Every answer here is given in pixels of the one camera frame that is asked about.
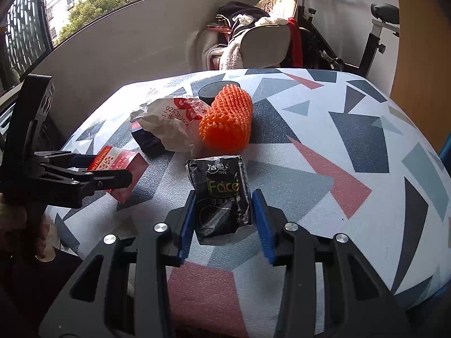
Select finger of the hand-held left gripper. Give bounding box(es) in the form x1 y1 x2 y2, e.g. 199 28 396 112
35 169 134 208
33 150 97 171

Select cream chair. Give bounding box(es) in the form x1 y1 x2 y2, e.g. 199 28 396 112
187 0 298 73

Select patterned glass window panel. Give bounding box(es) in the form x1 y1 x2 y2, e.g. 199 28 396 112
5 0 46 78

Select dark blue box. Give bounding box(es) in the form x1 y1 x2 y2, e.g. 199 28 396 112
131 121 166 159

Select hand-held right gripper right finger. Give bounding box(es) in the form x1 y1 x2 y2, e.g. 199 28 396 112
252 189 411 338

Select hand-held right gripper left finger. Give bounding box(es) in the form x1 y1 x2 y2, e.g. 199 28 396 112
39 190 197 338

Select person's left hand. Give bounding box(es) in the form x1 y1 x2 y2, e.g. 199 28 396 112
0 201 57 263

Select white plastic bag red print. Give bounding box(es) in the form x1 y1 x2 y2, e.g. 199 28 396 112
130 96 212 152

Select red cloth strip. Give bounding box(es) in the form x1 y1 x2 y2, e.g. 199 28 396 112
287 17 304 68

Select orange foam net sleeve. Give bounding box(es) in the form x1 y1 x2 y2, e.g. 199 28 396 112
198 84 253 155

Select black tissue pack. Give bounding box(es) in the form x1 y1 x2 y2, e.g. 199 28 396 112
185 155 254 246

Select red paper box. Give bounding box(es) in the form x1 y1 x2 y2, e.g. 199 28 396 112
87 145 149 204

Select dark clothing pile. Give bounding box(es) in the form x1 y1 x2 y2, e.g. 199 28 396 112
215 2 270 43

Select white fluffy towel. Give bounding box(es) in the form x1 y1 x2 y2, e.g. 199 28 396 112
202 16 289 71

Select green tree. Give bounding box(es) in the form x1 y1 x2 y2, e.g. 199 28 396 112
53 0 143 46

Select black exercise bike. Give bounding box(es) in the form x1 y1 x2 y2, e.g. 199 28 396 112
278 0 400 78

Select geometric patterned tablecloth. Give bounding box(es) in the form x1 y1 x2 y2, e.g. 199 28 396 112
46 68 450 338

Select black round lid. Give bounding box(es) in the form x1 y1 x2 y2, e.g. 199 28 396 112
198 81 241 106

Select wooden panel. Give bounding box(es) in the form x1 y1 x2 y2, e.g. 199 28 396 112
389 0 451 155

